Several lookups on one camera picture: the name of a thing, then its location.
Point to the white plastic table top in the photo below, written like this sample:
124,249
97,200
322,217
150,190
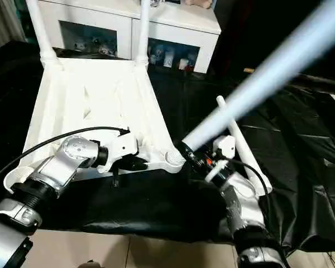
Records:
100,106

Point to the white plastic table leg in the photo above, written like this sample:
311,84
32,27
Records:
254,83
144,33
248,156
42,30

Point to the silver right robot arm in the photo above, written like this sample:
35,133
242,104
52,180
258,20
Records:
245,206

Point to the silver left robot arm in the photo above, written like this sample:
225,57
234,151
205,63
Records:
58,164

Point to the black shiny mat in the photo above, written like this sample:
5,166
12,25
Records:
156,206

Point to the small white cup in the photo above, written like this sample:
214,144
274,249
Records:
153,58
182,64

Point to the white printed mug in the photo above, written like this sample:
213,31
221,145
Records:
169,60

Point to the small beige label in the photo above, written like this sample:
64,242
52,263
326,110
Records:
248,70

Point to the brown rounded object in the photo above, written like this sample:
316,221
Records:
88,264

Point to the long black bar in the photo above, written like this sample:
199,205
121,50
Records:
318,83

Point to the beige teddy bear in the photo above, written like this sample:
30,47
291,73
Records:
198,2

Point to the dark cluttered bundle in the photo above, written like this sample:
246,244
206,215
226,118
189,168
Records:
155,2

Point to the white sideboard cabinet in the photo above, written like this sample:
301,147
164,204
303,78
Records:
100,16

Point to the beige curtain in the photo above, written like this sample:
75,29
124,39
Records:
2,25

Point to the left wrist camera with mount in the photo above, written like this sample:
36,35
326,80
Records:
120,145

